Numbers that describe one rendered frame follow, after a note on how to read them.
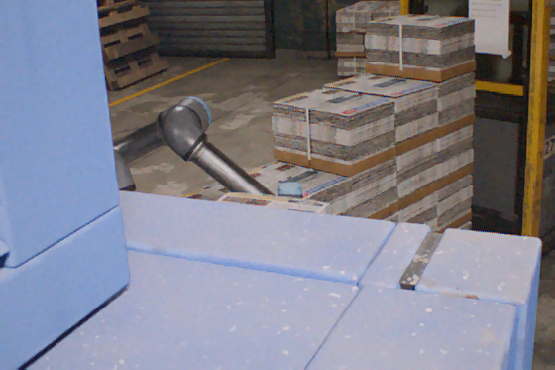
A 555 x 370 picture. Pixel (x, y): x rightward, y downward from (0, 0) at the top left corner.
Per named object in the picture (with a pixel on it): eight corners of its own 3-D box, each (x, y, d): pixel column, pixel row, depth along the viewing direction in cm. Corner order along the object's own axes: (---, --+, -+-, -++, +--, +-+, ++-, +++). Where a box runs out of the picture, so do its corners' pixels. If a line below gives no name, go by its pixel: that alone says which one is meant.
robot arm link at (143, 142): (44, 173, 229) (188, 99, 213) (64, 158, 243) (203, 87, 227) (63, 205, 232) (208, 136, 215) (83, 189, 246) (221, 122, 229)
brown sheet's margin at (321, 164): (273, 158, 289) (272, 147, 288) (320, 140, 309) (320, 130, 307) (350, 177, 264) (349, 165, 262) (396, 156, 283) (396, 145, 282)
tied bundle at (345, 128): (272, 160, 289) (269, 101, 282) (321, 142, 309) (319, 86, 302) (349, 179, 264) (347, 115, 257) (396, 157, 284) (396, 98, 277)
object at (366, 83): (321, 87, 302) (321, 84, 302) (365, 75, 321) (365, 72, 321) (395, 99, 277) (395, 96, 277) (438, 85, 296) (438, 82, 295)
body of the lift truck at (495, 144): (418, 239, 412) (419, 97, 387) (468, 208, 449) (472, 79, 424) (535, 272, 365) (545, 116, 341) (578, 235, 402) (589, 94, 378)
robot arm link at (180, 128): (165, 108, 203) (303, 220, 206) (176, 98, 214) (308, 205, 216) (142, 138, 208) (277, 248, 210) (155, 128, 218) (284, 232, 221)
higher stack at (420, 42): (367, 294, 355) (362, 21, 315) (402, 271, 375) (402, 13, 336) (435, 317, 329) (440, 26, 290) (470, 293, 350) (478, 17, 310)
